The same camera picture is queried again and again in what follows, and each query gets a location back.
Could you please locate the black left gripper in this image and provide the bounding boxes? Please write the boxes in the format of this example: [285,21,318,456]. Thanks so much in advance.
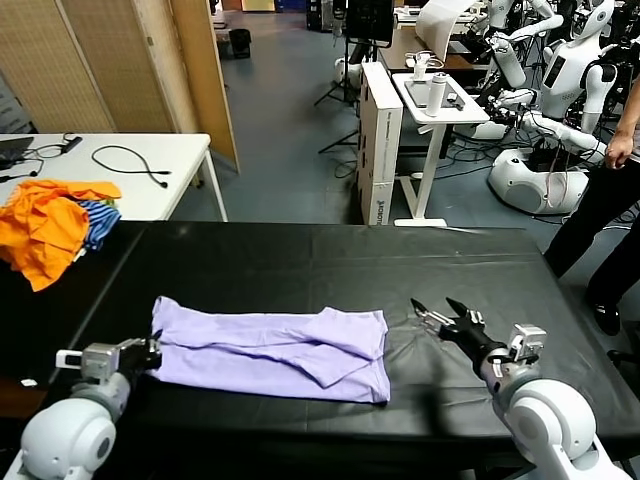
[118,336,164,375]

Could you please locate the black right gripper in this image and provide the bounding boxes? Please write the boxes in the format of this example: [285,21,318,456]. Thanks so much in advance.
[410,297,510,367]

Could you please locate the lavender t-shirt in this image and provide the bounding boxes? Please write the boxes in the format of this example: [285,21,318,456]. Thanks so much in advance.
[149,295,391,405]

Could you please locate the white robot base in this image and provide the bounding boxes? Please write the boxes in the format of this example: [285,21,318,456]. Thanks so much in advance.
[488,148,590,217]

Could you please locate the white humanoid robot black shoulder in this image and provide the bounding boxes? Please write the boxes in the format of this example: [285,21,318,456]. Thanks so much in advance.
[488,0,619,164]

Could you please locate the person bare forearm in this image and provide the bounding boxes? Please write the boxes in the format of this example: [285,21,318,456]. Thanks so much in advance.
[615,74,640,140]

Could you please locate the person bare hand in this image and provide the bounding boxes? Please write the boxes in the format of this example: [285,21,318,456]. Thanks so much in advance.
[604,132,634,169]

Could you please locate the blue striped garment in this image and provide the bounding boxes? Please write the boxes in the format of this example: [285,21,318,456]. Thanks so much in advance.
[77,199,123,253]

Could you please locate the black table cover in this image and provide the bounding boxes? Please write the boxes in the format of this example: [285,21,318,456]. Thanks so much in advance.
[44,221,640,451]

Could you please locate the orange garment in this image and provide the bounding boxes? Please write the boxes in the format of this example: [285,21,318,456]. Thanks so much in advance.
[0,179,124,294]

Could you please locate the person in black trousers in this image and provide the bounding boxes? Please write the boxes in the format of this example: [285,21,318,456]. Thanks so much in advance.
[543,149,640,321]

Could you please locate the tall white cardboard box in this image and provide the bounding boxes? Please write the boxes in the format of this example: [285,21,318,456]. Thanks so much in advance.
[357,61,405,226]

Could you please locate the black chair base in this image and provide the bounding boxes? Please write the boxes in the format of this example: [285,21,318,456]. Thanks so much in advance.
[606,348,640,374]

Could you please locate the white table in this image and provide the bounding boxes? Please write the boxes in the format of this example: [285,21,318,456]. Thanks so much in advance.
[0,132,230,224]

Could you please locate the white standing desk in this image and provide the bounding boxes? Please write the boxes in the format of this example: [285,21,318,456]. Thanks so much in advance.
[391,71,492,228]

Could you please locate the white bottle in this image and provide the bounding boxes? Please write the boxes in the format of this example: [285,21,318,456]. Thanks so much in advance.
[426,71,450,118]

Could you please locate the grey tablet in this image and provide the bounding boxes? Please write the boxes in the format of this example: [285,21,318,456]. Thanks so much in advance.
[403,79,455,109]

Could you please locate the dark laptop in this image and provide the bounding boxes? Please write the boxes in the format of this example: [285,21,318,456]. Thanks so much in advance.
[0,136,35,171]

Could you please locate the black tripod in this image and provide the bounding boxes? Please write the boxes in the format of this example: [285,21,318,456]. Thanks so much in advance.
[313,37,364,156]

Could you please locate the white humanoid robot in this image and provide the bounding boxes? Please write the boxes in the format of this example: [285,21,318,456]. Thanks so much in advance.
[472,0,565,90]

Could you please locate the brown desk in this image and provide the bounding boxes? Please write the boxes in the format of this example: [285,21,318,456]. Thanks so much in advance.
[377,27,495,72]

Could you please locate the white curved sheet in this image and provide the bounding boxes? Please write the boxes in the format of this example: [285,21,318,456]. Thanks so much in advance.
[416,0,476,59]

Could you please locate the black monitor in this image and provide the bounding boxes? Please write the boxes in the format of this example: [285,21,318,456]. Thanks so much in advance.
[346,0,395,42]

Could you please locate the black trash bin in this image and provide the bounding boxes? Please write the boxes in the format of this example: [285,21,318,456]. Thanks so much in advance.
[229,28,252,61]

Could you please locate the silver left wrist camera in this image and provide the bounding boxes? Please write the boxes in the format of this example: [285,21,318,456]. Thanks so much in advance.
[55,341,125,384]

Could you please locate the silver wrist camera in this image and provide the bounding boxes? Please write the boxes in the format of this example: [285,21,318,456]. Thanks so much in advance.
[55,341,125,384]
[506,323,548,367]

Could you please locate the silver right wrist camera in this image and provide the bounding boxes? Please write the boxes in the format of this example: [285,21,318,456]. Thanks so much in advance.
[506,323,548,367]

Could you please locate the black looped cable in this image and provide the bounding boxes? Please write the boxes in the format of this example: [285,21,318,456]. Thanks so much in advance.
[91,145,173,190]

